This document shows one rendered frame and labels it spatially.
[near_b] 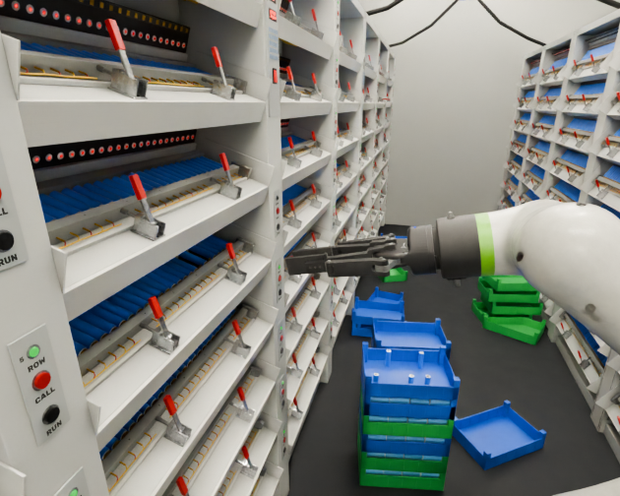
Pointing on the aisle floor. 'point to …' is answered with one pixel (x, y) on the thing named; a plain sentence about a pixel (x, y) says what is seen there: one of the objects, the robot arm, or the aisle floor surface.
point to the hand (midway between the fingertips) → (309, 260)
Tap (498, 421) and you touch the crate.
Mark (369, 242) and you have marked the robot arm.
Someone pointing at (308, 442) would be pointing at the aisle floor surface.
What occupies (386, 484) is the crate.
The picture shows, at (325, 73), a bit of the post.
